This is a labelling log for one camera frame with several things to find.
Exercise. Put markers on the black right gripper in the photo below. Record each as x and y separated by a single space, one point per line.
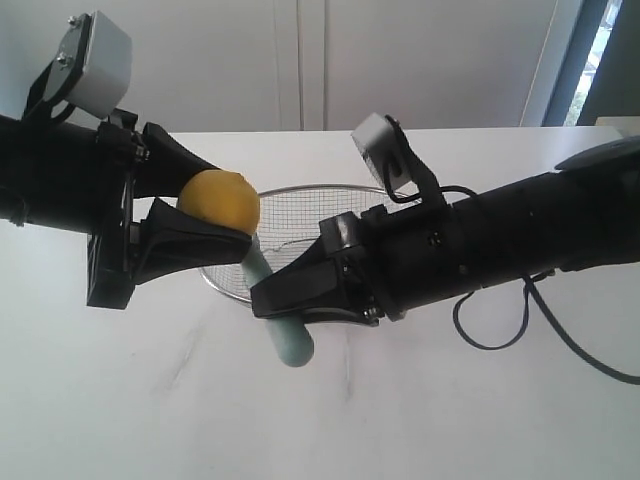
377 264

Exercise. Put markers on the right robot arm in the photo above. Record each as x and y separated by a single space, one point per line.
583 214

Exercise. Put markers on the oval metal wire basket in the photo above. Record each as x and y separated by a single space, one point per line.
290 216

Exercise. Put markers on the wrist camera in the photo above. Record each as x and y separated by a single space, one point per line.
385 149
91 70

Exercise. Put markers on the yellow lemon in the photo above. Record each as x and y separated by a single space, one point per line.
221 198

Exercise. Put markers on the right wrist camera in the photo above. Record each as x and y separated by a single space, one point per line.
385 149

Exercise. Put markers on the window frame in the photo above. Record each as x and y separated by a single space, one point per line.
587 70

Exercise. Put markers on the white cabinet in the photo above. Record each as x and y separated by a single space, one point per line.
313 65

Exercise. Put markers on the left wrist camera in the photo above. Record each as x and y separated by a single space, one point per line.
91 70

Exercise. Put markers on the teal handled peeler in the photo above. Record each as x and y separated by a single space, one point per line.
289 336

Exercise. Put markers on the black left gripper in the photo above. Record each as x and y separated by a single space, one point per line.
76 179

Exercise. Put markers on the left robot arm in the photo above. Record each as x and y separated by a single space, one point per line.
111 184

